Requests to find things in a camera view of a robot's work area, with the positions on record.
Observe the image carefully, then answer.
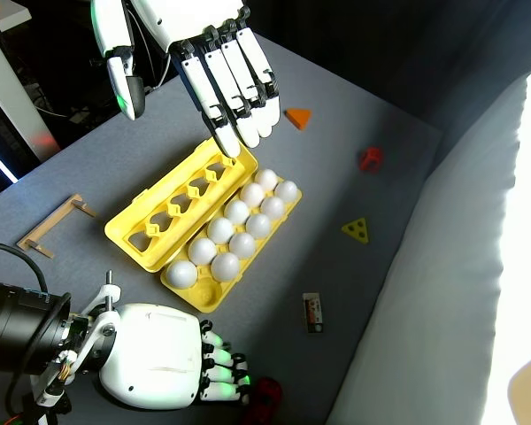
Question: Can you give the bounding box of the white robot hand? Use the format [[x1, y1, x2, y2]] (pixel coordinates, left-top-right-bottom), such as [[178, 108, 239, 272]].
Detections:
[[90, 0, 281, 159], [98, 302, 252, 411]]

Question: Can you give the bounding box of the white egg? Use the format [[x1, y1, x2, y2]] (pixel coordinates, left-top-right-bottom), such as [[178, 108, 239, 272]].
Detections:
[[165, 259, 199, 290], [206, 216, 235, 245], [223, 199, 251, 226], [210, 251, 242, 282], [187, 237, 219, 267], [239, 182, 266, 208], [245, 212, 273, 240], [228, 232, 258, 260], [274, 180, 299, 205], [260, 196, 287, 221], [253, 168, 279, 191]]

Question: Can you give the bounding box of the small eraser pack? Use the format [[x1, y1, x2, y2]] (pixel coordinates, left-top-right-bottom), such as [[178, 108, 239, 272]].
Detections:
[[302, 291, 326, 335]]

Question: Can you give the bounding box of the yellow egg carton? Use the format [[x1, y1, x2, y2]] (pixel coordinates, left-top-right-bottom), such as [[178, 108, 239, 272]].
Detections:
[[104, 137, 303, 314]]

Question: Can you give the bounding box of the red block with holes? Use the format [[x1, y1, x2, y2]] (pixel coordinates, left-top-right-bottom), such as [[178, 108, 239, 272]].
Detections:
[[241, 375, 283, 425]]

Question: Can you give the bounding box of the orange triangle block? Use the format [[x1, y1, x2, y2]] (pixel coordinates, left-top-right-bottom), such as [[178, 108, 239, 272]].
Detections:
[[284, 108, 313, 132]]

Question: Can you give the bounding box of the grey table cloth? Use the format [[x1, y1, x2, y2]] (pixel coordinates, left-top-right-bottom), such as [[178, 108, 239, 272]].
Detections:
[[0, 33, 443, 425]]

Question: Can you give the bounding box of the white light strip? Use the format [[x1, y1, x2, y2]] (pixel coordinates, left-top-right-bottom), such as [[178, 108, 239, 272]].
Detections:
[[0, 140, 19, 183]]

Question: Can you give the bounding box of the red cube block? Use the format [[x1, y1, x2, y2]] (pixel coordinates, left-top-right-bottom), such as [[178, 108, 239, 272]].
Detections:
[[358, 146, 385, 174]]

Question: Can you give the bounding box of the yellow triangle block with holes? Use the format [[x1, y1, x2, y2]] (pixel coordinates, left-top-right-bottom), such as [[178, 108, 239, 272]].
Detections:
[[340, 216, 370, 245]]

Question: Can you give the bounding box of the white padded cushion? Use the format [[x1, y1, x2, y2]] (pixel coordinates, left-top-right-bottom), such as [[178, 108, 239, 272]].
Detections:
[[325, 61, 531, 425]]

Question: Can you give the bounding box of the wooden U-shaped frame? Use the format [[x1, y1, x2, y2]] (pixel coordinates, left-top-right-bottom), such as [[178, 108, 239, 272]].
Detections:
[[16, 193, 97, 259]]

